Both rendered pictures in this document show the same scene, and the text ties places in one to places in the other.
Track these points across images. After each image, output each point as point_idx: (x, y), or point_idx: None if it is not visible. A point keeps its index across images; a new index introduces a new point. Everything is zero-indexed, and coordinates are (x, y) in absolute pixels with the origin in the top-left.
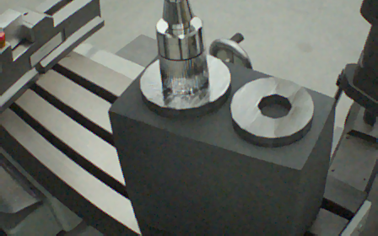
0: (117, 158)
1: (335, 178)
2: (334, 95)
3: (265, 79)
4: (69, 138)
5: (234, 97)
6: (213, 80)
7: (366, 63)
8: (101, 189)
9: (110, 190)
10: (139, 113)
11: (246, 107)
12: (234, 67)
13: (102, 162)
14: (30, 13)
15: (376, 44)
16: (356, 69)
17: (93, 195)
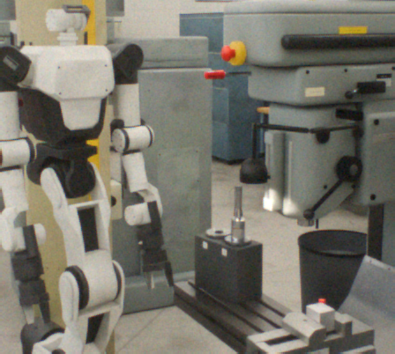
0: (259, 310)
1: (182, 289)
2: (169, 280)
3: (216, 235)
4: (280, 319)
5: (227, 234)
6: (230, 237)
7: (161, 249)
8: (271, 304)
9: (268, 303)
10: (253, 240)
11: (226, 232)
12: (220, 243)
13: (267, 310)
14: (300, 318)
15: (161, 232)
16: (165, 255)
17: (276, 303)
